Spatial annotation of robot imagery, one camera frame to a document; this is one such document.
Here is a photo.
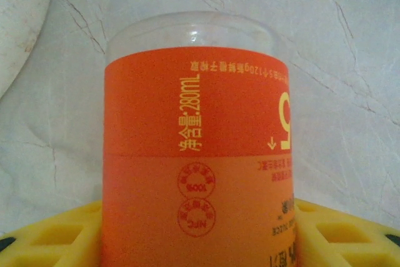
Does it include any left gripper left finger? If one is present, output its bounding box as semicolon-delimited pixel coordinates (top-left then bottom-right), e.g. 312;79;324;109
0;199;104;267

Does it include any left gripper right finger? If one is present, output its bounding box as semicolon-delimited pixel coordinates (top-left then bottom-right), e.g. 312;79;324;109
293;198;400;267

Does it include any orange label juice bottle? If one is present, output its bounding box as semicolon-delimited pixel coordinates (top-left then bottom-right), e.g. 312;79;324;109
99;11;298;267

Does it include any white plate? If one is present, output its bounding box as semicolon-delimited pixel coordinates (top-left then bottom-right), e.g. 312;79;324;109
0;0;57;99

